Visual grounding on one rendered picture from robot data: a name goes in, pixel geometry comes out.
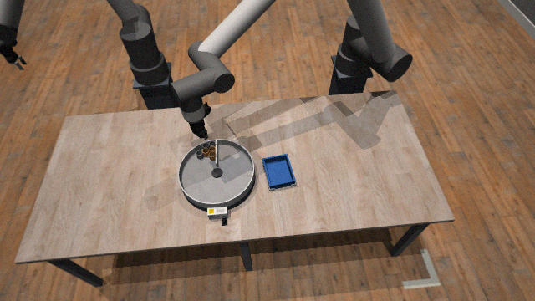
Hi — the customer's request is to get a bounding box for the blue shallow tray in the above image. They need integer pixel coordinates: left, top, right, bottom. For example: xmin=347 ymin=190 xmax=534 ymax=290
xmin=262 ymin=154 xmax=296 ymax=189

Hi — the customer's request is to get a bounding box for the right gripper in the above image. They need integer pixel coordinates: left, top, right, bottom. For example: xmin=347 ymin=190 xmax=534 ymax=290
xmin=0 ymin=39 xmax=27 ymax=70

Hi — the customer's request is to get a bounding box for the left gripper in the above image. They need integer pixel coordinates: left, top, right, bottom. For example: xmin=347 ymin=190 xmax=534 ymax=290
xmin=181 ymin=102 xmax=211 ymax=140

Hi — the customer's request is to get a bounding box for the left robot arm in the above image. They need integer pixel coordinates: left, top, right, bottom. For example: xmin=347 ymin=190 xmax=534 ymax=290
xmin=170 ymin=0 xmax=413 ymax=113

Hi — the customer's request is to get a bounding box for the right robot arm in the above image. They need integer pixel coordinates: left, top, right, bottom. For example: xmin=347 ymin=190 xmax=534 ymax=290
xmin=0 ymin=0 xmax=169 ymax=86

